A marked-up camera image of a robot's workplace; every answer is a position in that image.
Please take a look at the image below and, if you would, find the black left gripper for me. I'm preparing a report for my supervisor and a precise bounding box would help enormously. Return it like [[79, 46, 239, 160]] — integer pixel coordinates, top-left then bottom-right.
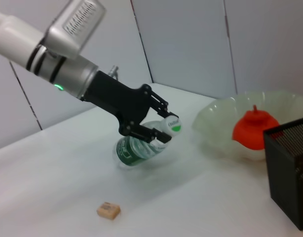
[[81, 70, 179, 144]]

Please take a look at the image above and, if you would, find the clear green-label water bottle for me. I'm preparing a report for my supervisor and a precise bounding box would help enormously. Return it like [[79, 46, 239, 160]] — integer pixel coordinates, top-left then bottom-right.
[[112, 118, 183, 169]]

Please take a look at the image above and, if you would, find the red-orange toy orange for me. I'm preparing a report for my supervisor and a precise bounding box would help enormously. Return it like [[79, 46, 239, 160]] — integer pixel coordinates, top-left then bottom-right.
[[232, 105, 280, 151]]

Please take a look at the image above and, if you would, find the small beige eraser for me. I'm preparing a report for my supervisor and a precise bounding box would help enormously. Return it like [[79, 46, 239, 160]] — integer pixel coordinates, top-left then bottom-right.
[[96, 201, 122, 221]]

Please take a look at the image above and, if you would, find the translucent green fruit plate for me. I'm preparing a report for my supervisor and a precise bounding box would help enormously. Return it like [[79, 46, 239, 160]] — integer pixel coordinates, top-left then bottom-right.
[[192, 90, 303, 162]]

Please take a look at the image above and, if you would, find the black mesh pen holder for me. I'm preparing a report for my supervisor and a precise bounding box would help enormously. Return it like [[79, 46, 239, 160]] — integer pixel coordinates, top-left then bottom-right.
[[263, 116, 303, 232]]

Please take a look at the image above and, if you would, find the left arm plug cable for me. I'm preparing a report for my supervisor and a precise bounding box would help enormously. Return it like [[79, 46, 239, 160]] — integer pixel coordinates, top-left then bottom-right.
[[108, 64, 120, 79]]

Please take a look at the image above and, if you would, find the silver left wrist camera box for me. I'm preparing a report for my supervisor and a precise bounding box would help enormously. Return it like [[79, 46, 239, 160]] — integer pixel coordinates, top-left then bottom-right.
[[41, 0, 107, 60]]

